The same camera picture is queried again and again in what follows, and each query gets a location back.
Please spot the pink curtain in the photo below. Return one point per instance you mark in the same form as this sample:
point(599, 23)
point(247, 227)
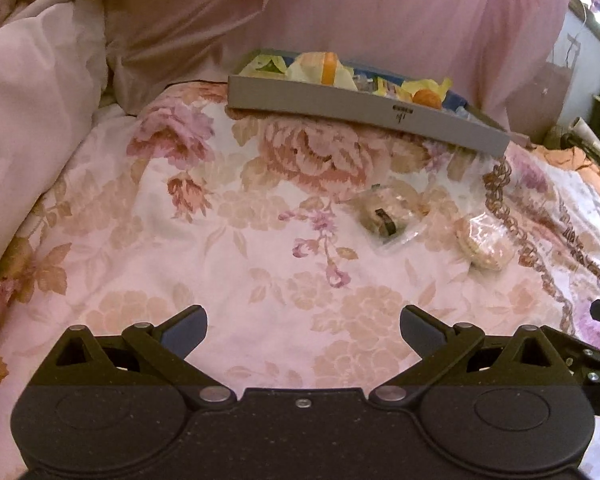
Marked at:
point(420, 15)

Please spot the white packet orange stripe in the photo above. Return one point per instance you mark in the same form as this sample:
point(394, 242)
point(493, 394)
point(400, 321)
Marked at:
point(325, 67)

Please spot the dusty pink quilt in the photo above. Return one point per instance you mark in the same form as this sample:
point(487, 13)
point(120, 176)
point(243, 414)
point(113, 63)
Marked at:
point(155, 20)

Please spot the clear wrapped pastry dark band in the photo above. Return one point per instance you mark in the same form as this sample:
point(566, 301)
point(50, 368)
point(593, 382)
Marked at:
point(387, 220)

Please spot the orange tangerine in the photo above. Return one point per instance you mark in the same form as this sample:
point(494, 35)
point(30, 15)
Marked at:
point(426, 99)

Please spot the rolled paper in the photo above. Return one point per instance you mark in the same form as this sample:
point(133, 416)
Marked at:
point(587, 132)

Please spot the crumpled yellow packet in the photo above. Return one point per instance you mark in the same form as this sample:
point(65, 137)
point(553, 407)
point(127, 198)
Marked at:
point(430, 84)

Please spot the grey cardboard box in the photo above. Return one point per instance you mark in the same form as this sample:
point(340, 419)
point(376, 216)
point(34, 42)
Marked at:
point(360, 107)

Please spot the floral bedsheet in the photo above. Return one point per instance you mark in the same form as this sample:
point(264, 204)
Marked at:
point(180, 260)

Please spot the clear wrapped round pastry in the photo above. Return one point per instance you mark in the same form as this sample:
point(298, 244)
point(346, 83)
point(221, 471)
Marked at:
point(482, 242)

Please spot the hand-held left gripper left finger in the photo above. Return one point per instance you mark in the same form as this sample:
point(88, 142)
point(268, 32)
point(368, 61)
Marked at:
point(187, 327)

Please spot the orange cloth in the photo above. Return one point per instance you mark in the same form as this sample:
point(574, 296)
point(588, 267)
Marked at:
point(580, 166)

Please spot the pale pink pillow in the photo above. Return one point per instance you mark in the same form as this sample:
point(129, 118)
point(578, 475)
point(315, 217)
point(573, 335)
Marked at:
point(30, 135)

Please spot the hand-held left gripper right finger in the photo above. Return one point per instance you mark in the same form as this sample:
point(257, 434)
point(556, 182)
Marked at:
point(419, 327)

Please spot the yellow snack packet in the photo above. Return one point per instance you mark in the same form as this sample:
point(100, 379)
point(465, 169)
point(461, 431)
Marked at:
point(265, 65)

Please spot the brown paper bag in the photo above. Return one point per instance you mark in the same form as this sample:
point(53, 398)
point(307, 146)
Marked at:
point(550, 95)

